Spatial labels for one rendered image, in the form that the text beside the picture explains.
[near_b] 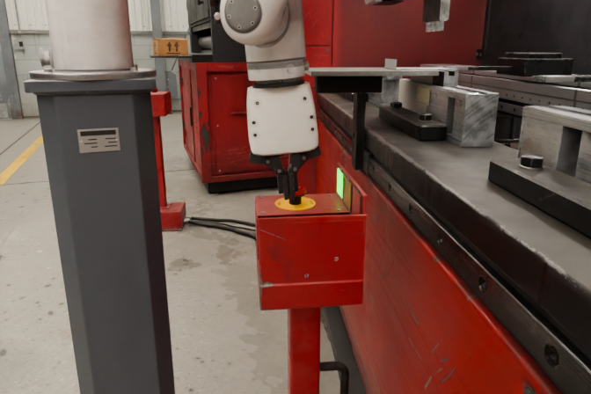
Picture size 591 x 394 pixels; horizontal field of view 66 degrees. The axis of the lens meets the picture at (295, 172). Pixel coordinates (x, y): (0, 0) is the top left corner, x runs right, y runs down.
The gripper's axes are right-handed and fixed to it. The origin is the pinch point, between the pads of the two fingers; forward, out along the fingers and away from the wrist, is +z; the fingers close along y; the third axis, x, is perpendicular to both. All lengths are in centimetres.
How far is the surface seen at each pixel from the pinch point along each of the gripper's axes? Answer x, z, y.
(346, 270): 4.8, 13.0, -7.4
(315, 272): 4.8, 12.7, -2.6
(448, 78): -23.2, -11.1, -35.5
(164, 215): -193, 70, 61
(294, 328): -2.3, 26.7, 1.0
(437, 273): 12.5, 11.0, -18.3
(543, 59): -28, -13, -59
